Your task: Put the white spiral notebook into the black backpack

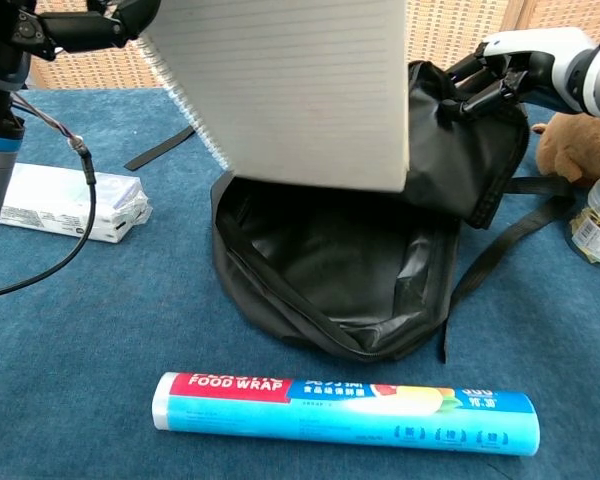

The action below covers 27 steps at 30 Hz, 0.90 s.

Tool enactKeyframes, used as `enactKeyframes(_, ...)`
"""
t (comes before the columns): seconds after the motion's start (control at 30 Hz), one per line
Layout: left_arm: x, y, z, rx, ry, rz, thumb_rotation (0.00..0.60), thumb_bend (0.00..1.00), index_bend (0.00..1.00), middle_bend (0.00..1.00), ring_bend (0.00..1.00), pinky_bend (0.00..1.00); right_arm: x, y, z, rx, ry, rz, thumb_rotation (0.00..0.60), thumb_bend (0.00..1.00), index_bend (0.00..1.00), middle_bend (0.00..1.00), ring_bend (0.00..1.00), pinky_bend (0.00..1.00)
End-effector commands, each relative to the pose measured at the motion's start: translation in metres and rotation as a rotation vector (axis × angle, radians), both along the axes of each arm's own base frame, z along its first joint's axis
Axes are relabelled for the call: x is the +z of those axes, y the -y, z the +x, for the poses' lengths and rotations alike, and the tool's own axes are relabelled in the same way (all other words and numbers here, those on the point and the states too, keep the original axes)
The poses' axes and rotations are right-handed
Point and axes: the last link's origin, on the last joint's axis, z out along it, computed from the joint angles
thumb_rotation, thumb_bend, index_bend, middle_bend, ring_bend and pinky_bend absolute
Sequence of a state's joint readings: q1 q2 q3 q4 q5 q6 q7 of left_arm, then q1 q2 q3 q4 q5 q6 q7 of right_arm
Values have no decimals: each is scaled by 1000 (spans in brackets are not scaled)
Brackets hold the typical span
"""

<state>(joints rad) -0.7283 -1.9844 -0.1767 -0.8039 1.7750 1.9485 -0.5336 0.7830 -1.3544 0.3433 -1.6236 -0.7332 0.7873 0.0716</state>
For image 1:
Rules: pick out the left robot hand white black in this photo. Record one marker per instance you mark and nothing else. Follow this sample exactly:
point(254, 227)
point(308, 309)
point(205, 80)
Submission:
point(80, 25)

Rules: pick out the blue tablecloth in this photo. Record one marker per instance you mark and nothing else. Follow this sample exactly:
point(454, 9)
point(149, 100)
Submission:
point(80, 325)

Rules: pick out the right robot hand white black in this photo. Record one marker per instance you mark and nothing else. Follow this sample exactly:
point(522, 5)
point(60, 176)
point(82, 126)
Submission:
point(545, 55)

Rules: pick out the blue plastic food wrap roll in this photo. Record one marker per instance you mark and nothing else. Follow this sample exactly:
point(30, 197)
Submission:
point(330, 420)

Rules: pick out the wicker folding screen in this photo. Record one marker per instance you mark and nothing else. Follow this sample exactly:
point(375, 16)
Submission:
point(105, 70)

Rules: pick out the white spiral notebook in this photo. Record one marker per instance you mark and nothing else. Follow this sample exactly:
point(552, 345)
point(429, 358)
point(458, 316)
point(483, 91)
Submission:
point(290, 100)

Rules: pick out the black backpack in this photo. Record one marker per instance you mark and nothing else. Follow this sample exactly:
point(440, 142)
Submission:
point(330, 260)

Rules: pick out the wrapped tissue multipack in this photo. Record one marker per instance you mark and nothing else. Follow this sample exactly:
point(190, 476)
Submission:
point(50, 200)

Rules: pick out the brown plush toy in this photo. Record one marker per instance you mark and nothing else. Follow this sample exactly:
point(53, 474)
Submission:
point(580, 145)

